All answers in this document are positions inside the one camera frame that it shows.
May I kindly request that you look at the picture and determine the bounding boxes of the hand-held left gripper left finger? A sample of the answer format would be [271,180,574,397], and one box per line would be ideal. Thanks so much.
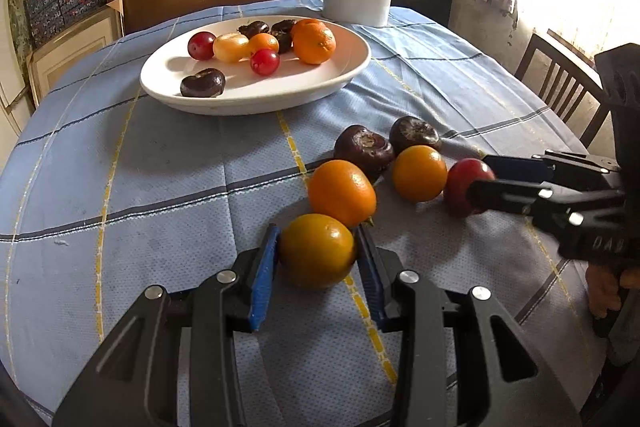
[52,223,281,427]

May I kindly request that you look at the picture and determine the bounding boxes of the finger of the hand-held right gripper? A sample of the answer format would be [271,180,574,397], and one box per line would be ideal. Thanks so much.
[467,177,586,230]
[482,151,623,188]

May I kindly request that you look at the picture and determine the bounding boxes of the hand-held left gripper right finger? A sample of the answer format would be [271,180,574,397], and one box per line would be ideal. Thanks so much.
[352,224,583,427]

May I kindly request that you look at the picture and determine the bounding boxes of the red plum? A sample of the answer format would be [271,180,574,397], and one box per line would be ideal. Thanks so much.
[443,158,497,219]
[250,48,281,76]
[187,31,217,60]

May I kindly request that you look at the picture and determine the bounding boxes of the yellow-orange citrus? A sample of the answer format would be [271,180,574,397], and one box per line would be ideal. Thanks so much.
[278,213,358,290]

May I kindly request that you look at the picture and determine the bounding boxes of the dark brown water chestnut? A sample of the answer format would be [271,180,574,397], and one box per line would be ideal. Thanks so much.
[180,68,226,98]
[389,116,442,155]
[237,21,271,40]
[270,19,297,54]
[333,125,396,180]

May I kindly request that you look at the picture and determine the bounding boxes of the white plate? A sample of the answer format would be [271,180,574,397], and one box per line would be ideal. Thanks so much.
[139,15,372,116]

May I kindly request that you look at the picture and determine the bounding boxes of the pale yellow citrus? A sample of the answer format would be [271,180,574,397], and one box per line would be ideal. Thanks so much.
[213,33,251,64]

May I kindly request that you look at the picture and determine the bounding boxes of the smooth orange citrus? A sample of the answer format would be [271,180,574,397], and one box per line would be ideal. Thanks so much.
[391,145,449,202]
[248,33,280,56]

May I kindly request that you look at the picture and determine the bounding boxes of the bumpy orange mandarin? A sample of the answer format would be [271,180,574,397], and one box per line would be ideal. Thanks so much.
[292,18,337,66]
[307,159,378,229]

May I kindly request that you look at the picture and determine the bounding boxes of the person's right hand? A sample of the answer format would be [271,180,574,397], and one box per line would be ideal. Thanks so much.
[585,264,626,320]

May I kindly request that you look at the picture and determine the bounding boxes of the wooden chair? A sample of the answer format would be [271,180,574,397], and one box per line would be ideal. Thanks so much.
[515,33,613,148]

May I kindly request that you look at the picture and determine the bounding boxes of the blue plaid tablecloth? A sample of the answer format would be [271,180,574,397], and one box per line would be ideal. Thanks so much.
[0,0,616,427]

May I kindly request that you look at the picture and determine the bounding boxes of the cream framed picture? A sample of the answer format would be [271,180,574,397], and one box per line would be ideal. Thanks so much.
[27,0,125,108]

